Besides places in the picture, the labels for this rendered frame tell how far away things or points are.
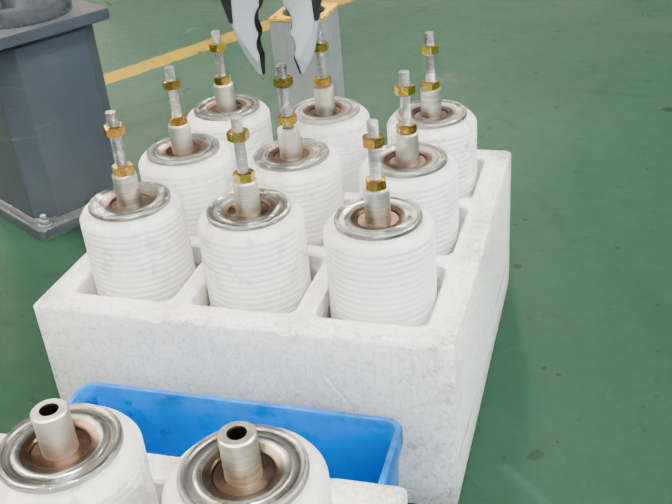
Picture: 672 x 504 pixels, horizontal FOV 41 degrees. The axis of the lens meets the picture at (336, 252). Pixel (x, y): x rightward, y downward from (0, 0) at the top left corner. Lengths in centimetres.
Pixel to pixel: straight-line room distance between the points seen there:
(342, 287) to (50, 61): 70
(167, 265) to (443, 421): 28
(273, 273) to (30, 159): 65
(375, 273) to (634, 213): 65
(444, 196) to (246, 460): 41
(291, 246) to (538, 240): 53
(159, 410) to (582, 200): 74
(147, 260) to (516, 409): 40
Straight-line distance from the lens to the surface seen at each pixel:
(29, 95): 133
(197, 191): 91
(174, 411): 82
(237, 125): 76
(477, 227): 89
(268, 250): 77
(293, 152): 88
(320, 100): 98
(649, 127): 160
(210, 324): 78
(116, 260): 83
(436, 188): 83
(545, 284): 114
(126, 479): 56
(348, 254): 73
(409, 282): 75
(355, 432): 76
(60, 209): 139
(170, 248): 83
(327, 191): 88
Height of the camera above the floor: 61
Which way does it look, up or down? 30 degrees down
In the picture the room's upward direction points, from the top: 5 degrees counter-clockwise
